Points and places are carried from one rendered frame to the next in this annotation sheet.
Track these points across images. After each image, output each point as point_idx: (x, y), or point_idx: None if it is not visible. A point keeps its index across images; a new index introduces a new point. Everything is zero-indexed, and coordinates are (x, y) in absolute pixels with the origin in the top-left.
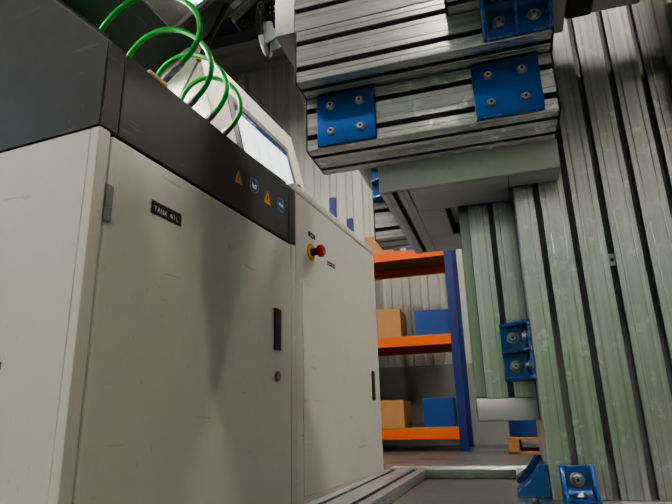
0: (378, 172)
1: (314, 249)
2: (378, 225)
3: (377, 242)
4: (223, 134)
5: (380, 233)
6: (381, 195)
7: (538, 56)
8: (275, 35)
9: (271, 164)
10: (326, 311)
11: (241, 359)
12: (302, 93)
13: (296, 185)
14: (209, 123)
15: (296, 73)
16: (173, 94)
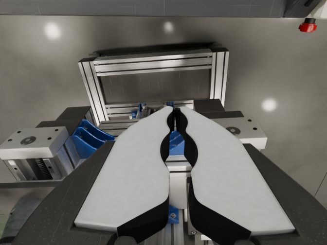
0: (98, 125)
1: (306, 20)
2: (193, 107)
3: (199, 99)
4: (99, 15)
5: (193, 105)
6: (104, 120)
7: None
8: (18, 129)
9: None
10: None
11: None
12: (50, 121)
13: (318, 19)
14: (70, 15)
15: (39, 124)
16: (5, 14)
